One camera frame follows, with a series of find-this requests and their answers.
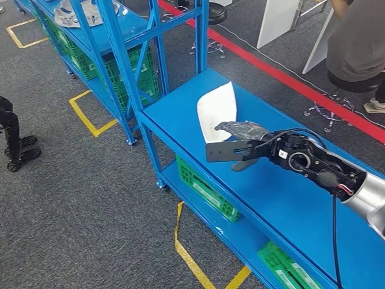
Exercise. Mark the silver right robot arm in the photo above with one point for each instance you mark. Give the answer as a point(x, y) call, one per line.
point(370, 195)

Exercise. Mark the black round stool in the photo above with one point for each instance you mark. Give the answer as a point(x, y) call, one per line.
point(217, 14)
point(355, 84)

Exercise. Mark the grey metal cast part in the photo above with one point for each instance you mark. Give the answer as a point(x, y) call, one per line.
point(66, 16)

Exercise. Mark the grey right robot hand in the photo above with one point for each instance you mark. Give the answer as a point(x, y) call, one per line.
point(246, 129)

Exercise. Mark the green plastic crate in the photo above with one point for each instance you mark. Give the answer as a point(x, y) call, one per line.
point(207, 191)
point(279, 263)
point(80, 64)
point(144, 83)

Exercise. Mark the standing robot black foot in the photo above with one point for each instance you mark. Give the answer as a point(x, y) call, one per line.
point(29, 157)
point(27, 141)

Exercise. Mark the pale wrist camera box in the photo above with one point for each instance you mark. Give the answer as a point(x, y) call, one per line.
point(222, 151)

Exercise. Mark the person's forearm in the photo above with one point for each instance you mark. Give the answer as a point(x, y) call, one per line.
point(340, 7)

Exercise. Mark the red floor tape line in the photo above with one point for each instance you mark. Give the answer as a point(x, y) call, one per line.
point(270, 72)

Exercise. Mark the seated person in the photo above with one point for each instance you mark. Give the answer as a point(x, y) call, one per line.
point(355, 40)

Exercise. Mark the blue metal shelf rack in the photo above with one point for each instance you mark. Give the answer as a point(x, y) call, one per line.
point(270, 191)
point(132, 26)

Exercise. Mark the white curved shell part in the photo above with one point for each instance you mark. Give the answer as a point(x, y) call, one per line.
point(216, 105)

